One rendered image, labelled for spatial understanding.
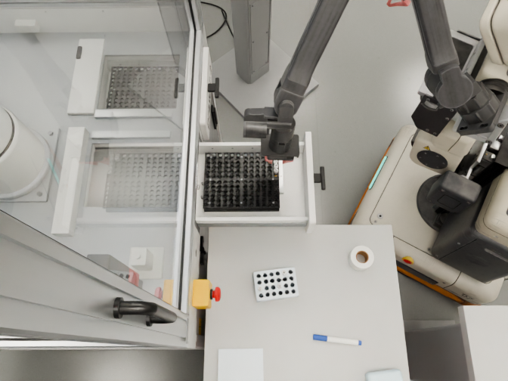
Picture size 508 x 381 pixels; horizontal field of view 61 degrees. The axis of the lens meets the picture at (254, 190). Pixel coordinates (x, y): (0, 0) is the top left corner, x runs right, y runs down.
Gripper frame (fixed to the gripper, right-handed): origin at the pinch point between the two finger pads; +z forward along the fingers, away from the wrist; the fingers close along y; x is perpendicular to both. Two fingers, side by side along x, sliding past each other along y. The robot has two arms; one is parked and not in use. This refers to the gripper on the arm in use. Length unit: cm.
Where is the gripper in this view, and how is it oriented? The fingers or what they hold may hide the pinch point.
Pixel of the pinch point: (277, 160)
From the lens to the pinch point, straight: 123.6
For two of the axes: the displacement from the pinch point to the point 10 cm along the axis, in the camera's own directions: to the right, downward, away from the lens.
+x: 0.1, -9.2, 4.0
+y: 10.0, 0.2, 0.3
